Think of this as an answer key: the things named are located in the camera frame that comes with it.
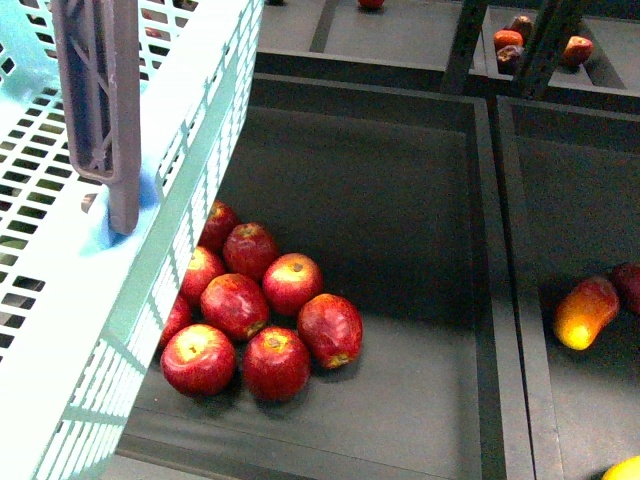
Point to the brown basket handle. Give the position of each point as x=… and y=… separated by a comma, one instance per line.
x=97, y=47

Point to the dark red mango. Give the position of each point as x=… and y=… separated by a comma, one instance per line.
x=626, y=279

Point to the red yellow mango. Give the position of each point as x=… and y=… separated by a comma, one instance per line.
x=585, y=311

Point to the yellow fruit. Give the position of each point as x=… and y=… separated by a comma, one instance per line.
x=628, y=469

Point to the light teal plastic basket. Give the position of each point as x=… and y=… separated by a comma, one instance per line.
x=82, y=308

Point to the red apple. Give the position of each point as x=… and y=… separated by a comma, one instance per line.
x=332, y=329
x=276, y=365
x=179, y=318
x=203, y=267
x=236, y=305
x=220, y=222
x=290, y=282
x=250, y=249
x=199, y=360

